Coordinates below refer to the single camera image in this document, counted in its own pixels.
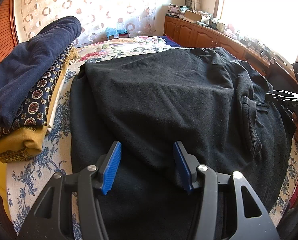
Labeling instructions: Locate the black printed t-shirt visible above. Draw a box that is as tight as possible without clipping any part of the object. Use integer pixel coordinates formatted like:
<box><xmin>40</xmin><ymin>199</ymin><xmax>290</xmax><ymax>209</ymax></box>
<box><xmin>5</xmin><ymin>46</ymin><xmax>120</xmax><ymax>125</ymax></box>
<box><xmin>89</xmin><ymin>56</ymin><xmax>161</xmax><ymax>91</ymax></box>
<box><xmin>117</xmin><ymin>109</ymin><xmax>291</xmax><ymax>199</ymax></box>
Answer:
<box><xmin>69</xmin><ymin>47</ymin><xmax>296</xmax><ymax>240</ymax></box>

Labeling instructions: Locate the blue floral white bedsheet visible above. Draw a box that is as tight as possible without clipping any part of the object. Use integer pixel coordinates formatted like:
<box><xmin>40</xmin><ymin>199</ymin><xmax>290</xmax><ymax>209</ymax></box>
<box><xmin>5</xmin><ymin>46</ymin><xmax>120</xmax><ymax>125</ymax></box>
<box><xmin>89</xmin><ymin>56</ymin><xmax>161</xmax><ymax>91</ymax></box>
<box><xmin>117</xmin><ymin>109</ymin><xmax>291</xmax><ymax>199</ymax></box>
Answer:
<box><xmin>5</xmin><ymin>36</ymin><xmax>298</xmax><ymax>240</ymax></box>

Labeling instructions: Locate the mustard yellow folded garment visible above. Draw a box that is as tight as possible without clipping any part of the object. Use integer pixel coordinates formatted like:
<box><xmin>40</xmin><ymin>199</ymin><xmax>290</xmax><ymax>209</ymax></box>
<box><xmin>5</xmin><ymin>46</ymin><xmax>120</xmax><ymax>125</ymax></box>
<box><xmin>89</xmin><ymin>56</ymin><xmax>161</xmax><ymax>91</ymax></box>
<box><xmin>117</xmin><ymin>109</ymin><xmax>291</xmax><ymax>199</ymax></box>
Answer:
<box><xmin>0</xmin><ymin>47</ymin><xmax>77</xmax><ymax>163</ymax></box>

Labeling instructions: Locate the patterned navy folded garment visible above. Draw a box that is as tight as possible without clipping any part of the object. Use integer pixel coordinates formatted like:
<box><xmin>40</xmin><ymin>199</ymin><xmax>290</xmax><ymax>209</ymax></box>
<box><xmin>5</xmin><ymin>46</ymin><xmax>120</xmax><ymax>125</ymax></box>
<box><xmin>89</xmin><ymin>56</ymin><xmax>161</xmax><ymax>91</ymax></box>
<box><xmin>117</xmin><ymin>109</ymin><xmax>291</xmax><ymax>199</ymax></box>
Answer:
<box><xmin>0</xmin><ymin>43</ymin><xmax>73</xmax><ymax>139</ymax></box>

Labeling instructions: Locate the wooden sideboard cabinet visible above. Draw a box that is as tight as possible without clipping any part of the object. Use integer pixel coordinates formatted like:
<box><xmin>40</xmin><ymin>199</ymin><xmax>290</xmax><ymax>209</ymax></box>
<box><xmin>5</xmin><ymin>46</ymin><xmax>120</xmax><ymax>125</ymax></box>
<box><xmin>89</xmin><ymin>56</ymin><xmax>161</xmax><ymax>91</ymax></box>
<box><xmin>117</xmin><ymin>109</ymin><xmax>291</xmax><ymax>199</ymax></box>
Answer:
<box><xmin>164</xmin><ymin>16</ymin><xmax>297</xmax><ymax>89</ymax></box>

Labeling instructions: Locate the navy blue blanket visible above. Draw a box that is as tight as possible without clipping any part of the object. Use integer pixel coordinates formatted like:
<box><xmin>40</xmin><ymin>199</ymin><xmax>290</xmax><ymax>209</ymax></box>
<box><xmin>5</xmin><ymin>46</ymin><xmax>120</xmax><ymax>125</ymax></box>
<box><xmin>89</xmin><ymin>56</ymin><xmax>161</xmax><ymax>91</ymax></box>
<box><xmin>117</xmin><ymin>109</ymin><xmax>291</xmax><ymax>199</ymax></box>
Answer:
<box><xmin>160</xmin><ymin>36</ymin><xmax>182</xmax><ymax>48</ymax></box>

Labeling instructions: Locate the colourful floral bed cover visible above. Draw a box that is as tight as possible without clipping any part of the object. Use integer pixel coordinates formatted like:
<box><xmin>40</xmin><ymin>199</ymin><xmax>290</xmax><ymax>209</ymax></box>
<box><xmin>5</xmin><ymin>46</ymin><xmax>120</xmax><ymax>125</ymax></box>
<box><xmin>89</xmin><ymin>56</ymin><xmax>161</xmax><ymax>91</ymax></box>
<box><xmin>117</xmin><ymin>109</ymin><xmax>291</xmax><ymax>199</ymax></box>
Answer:
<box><xmin>77</xmin><ymin>36</ymin><xmax>171</xmax><ymax>62</ymax></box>

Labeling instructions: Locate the cardboard box on sideboard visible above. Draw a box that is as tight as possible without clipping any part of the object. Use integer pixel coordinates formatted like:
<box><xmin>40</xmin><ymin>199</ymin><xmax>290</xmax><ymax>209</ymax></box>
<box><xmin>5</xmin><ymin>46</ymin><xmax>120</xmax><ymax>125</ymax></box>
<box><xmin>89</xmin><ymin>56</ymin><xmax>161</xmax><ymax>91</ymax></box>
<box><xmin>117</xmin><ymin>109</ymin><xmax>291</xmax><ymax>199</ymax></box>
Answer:
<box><xmin>184</xmin><ymin>10</ymin><xmax>211</xmax><ymax>23</ymax></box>

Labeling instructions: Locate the light blue box on bed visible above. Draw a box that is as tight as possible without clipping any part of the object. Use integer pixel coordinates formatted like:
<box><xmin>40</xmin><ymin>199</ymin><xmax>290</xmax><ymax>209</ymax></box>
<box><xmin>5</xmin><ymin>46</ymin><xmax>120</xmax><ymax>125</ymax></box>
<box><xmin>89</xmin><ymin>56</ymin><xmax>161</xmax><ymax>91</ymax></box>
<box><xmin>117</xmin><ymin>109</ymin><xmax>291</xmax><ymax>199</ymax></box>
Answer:
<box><xmin>105</xmin><ymin>28</ymin><xmax>129</xmax><ymax>40</ymax></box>

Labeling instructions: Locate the wooden slatted wardrobe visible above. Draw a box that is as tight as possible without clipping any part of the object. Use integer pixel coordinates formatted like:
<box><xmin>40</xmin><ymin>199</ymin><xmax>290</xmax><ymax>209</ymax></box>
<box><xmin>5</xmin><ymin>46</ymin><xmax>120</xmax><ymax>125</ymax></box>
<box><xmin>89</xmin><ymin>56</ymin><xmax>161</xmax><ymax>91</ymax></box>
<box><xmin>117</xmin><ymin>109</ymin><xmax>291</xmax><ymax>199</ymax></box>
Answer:
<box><xmin>0</xmin><ymin>0</ymin><xmax>18</xmax><ymax>63</ymax></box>

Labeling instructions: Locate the white circle-pattern curtain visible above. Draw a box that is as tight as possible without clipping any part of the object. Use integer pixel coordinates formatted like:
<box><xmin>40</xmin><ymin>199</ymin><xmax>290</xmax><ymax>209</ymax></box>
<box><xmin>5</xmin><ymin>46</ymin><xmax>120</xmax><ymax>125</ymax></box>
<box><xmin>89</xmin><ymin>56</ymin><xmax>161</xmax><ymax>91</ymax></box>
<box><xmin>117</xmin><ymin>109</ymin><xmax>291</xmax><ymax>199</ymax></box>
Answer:
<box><xmin>14</xmin><ymin>0</ymin><xmax>170</xmax><ymax>47</ymax></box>

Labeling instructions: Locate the window with wooden frame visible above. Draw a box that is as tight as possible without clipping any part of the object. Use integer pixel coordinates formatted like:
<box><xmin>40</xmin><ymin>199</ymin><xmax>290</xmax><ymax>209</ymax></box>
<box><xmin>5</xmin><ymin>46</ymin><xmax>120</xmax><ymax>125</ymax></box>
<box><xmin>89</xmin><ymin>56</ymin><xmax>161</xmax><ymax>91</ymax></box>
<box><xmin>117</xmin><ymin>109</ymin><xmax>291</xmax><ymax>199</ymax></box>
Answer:
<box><xmin>217</xmin><ymin>0</ymin><xmax>298</xmax><ymax>63</ymax></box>

